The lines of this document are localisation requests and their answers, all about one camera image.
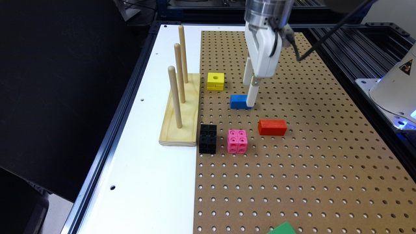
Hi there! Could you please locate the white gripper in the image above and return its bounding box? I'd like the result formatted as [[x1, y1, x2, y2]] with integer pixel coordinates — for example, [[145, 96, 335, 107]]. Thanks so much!
[[243, 22, 294, 107]]

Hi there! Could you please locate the narrow blue block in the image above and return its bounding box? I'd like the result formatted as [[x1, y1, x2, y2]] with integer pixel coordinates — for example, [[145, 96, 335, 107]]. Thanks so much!
[[230, 95, 251, 109]]

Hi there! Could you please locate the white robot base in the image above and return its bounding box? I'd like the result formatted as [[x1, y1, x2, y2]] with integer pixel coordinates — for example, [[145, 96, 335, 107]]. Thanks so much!
[[356, 46, 415, 133]]

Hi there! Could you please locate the yellow cube with hole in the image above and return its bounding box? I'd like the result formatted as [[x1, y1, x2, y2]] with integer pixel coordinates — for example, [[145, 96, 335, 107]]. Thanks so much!
[[207, 73, 224, 91]]

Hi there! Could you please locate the red rectangular block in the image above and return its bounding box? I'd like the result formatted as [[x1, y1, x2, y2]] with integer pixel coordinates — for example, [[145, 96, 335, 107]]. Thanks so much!
[[258, 119, 287, 136]]

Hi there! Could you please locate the pink interlocking cube block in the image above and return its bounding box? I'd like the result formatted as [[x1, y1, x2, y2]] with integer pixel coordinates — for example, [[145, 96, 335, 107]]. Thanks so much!
[[227, 129, 248, 153]]

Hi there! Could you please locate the black interlocking cube block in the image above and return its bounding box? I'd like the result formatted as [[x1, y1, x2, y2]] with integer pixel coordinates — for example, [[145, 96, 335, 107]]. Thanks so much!
[[199, 124, 217, 154]]

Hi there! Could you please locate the front wooden peg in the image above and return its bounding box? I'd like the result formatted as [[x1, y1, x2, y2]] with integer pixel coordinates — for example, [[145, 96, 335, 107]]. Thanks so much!
[[168, 66, 183, 129]]

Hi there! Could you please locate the wooden peg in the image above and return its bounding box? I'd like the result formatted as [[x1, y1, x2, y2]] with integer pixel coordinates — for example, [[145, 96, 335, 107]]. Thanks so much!
[[174, 43, 186, 103], [178, 25, 189, 83], [168, 66, 183, 129]]

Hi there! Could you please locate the middle wooden peg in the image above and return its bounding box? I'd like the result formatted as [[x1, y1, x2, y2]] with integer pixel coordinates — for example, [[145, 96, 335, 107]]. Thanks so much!
[[174, 43, 186, 103]]

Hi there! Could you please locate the rear wooden peg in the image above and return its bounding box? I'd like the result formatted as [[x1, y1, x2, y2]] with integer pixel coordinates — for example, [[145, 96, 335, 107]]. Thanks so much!
[[178, 25, 189, 83]]

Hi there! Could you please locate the brown perforated pegboard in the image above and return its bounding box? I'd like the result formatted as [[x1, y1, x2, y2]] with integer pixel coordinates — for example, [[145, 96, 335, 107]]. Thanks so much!
[[193, 31, 415, 233]]

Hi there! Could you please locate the wooden peg base board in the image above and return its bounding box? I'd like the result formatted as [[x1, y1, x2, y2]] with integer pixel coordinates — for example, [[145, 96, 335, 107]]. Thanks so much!
[[159, 73, 200, 147]]

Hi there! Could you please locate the green block corner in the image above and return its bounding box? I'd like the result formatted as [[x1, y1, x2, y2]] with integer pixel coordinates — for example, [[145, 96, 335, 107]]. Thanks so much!
[[267, 222, 296, 234]]

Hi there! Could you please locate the black curtain panel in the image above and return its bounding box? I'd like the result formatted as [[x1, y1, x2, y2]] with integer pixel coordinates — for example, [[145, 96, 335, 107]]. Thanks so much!
[[1, 0, 140, 201]]

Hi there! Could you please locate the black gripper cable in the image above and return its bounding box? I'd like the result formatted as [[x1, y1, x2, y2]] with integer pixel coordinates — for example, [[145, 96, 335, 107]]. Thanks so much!
[[268, 0, 374, 62]]

